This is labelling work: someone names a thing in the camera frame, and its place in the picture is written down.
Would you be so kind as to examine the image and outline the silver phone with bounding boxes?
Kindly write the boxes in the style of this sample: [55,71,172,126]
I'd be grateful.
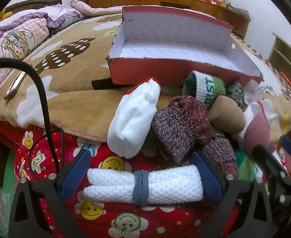
[4,64,33,100]

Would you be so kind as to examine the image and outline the tan sock roll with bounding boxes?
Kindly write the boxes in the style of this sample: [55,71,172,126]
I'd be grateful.
[208,95,246,133]

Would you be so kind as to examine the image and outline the pink rolled quilt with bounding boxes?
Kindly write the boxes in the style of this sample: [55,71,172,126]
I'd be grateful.
[70,0,123,18]

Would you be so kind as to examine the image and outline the maroon knit sock roll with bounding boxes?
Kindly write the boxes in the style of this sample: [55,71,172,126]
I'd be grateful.
[185,134,239,179]
[150,95,212,163]

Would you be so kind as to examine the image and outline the small boxes on cabinet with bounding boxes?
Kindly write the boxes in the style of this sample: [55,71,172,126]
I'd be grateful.
[211,0,233,8]

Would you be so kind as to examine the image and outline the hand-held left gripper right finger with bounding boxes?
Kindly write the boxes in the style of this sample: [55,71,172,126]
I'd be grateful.
[190,150,272,238]

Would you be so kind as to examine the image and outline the dark patterned sock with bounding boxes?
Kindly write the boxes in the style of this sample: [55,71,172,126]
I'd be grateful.
[226,78,244,109]

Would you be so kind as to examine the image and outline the pink checked cartoon quilt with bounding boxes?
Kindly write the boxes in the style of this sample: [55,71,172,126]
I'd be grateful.
[0,12,49,90]

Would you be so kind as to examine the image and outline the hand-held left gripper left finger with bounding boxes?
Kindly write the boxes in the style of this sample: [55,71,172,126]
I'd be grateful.
[9,148,94,238]

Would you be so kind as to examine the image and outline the white waffle sock grey band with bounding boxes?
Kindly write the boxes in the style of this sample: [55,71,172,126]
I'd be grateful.
[83,165,204,206]

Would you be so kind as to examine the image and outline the purple ruffled pillow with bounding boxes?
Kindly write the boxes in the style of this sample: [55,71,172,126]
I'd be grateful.
[34,4,85,29]

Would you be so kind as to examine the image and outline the red cardboard box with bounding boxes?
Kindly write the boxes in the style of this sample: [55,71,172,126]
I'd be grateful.
[106,6,264,86]

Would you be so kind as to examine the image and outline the brown plush printed blanket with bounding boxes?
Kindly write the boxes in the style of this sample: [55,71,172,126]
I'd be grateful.
[0,12,291,144]

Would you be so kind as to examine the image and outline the pink sock roll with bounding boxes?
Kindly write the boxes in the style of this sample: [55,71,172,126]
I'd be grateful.
[243,111,272,152]

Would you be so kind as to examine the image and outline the white sheer stockings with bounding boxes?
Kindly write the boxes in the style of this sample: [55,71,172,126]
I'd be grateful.
[243,79,274,105]

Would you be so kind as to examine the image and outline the light wooden shelf unit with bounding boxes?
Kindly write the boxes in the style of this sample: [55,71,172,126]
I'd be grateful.
[267,32,291,90]

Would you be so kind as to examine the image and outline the dark wooden headboard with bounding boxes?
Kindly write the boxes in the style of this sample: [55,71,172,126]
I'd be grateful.
[5,0,63,13]

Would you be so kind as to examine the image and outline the black cable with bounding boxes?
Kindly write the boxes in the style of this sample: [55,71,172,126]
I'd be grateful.
[0,59,66,181]

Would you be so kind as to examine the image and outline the orange object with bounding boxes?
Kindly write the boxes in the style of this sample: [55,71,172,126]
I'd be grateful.
[281,72,291,92]

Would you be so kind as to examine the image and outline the white sock red trim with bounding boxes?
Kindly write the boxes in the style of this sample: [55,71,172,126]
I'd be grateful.
[107,78,161,159]

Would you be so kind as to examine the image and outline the red smiley bed sheet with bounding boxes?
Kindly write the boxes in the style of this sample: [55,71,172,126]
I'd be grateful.
[0,118,290,238]

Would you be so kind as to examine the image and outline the long wooden cabinet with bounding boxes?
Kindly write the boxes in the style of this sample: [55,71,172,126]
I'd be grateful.
[87,0,251,40]

